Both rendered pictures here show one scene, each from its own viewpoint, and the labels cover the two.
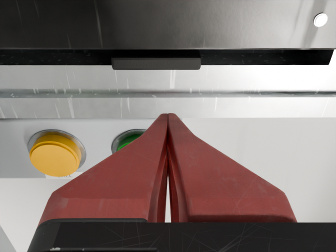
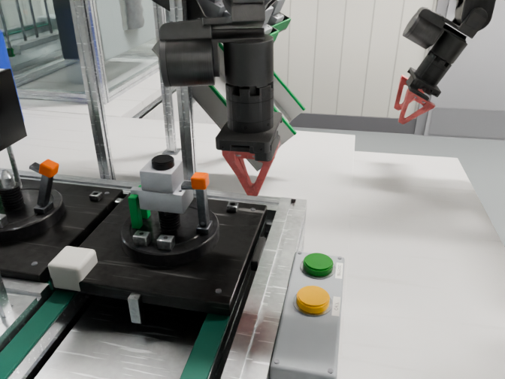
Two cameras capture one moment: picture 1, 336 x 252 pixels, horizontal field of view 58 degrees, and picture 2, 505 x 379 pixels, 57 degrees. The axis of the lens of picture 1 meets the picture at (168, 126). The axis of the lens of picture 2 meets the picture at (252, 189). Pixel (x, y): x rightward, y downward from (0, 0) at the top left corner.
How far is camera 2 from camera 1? 0.59 m
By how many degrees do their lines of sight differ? 74
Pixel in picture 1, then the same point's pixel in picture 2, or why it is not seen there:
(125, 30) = (239, 253)
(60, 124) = (289, 295)
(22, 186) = not seen: outside the picture
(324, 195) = (423, 238)
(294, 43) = (260, 214)
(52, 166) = (317, 297)
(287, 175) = (401, 256)
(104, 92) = (275, 278)
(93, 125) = (294, 282)
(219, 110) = (293, 238)
